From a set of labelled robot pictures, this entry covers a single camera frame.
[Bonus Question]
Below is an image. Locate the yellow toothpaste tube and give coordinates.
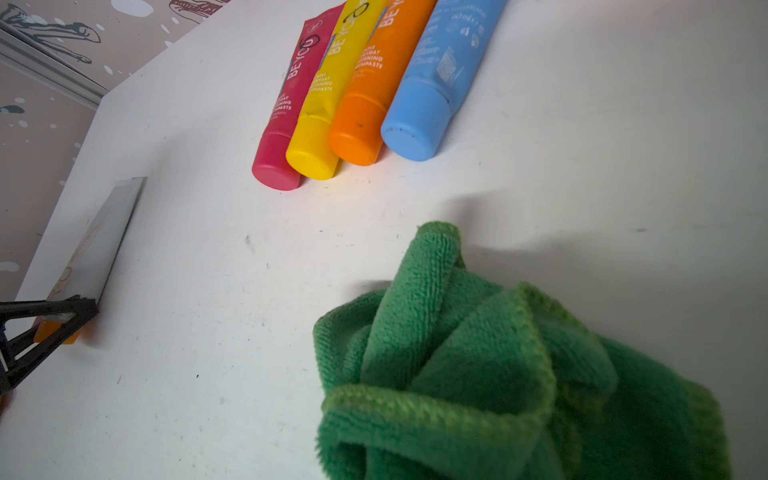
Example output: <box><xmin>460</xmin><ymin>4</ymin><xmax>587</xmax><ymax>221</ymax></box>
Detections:
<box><xmin>286</xmin><ymin>0</ymin><xmax>387</xmax><ymax>180</ymax></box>

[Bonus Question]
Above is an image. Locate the red pink toothpaste tube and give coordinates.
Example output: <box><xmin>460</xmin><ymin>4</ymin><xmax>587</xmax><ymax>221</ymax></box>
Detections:
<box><xmin>251</xmin><ymin>4</ymin><xmax>344</xmax><ymax>191</ymax></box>

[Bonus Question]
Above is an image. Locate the white toothpaste tube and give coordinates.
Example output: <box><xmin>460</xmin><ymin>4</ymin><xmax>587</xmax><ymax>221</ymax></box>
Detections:
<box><xmin>47</xmin><ymin>177</ymin><xmax>146</xmax><ymax>301</ymax></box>

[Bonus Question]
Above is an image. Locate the orange toothpaste tube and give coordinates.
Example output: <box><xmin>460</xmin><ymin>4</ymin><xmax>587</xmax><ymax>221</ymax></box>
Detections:
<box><xmin>328</xmin><ymin>0</ymin><xmax>437</xmax><ymax>166</ymax></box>

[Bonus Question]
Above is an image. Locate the green cleaning cloth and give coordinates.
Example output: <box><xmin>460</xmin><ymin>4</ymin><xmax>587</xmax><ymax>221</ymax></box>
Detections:
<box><xmin>313</xmin><ymin>222</ymin><xmax>732</xmax><ymax>479</ymax></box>

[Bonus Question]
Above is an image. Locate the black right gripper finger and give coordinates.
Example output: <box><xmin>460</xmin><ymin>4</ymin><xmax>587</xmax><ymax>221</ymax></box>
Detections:
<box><xmin>1</xmin><ymin>295</ymin><xmax>98</xmax><ymax>396</ymax></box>

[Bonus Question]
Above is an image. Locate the blue toothpaste tube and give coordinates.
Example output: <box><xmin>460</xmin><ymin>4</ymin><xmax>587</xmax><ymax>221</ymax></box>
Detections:
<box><xmin>380</xmin><ymin>0</ymin><xmax>508</xmax><ymax>161</ymax></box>

